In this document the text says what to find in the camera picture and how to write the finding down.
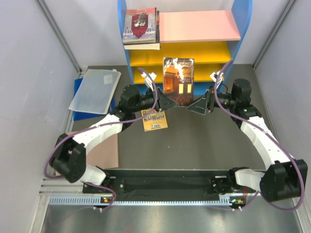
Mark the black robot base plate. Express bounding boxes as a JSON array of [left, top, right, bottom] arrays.
[[80, 169, 257, 202]]

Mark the pink brown flat folder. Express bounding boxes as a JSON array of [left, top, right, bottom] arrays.
[[49, 127, 119, 183]]

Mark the black Storey Treehouse book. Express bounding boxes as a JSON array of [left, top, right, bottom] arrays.
[[122, 36, 156, 44]]

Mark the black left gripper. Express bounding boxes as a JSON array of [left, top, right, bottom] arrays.
[[131, 86, 179, 113]]

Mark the blue folder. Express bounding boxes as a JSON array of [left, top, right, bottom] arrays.
[[69, 78, 116, 121]]

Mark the purple red illustrated book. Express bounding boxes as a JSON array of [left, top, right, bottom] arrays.
[[122, 7, 156, 38]]

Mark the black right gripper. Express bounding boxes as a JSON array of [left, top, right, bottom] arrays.
[[187, 85, 237, 116]]

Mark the dark Tale of Two Cities book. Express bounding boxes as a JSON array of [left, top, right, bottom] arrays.
[[123, 10, 160, 50]]

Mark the grey slotted cable duct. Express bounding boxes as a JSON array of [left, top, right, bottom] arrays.
[[49, 196, 245, 207]]

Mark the translucent white zip file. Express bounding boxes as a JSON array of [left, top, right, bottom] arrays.
[[69, 69, 121, 115]]

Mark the colourful blue-framed bookshelf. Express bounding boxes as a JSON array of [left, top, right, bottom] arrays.
[[125, 0, 253, 96]]

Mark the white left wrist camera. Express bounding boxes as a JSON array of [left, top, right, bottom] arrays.
[[141, 72, 157, 90]]

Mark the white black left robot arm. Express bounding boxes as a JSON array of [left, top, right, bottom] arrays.
[[48, 85, 179, 193]]

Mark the black red-lettered glossy book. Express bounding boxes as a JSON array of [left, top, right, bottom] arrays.
[[163, 57, 194, 107]]

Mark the yellow Shakespeare paperback book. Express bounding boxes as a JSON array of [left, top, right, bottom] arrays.
[[143, 110, 168, 132]]

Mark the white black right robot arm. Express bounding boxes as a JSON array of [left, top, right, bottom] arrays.
[[187, 79, 308, 202]]

